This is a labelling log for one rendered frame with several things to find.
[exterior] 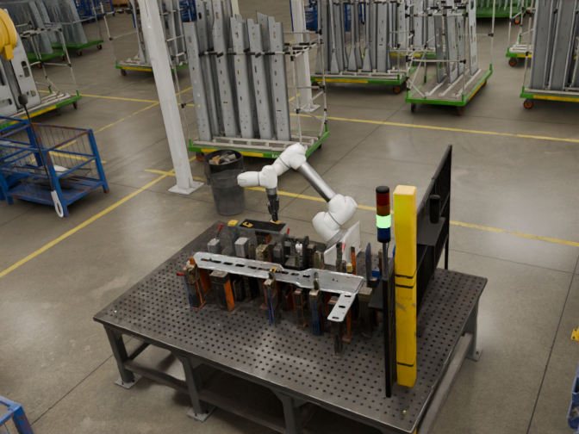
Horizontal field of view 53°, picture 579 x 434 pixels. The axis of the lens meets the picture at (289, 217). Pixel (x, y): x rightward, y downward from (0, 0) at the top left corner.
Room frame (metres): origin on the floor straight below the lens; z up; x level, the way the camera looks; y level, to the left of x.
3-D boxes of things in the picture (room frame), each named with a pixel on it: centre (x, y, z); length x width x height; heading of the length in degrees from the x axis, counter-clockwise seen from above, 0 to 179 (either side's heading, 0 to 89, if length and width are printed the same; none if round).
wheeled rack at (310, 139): (8.26, 0.33, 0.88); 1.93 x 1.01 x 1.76; 62
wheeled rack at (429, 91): (9.88, -3.07, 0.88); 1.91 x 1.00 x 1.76; 147
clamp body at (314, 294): (3.18, -0.11, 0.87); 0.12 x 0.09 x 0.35; 153
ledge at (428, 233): (3.15, -0.86, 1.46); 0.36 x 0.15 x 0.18; 153
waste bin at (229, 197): (6.59, 0.72, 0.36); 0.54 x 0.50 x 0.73; 146
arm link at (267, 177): (3.88, 0.12, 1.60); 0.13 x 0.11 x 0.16; 84
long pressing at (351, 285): (3.55, 0.19, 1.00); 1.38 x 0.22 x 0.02; 63
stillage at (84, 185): (7.56, 3.21, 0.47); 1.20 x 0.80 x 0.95; 58
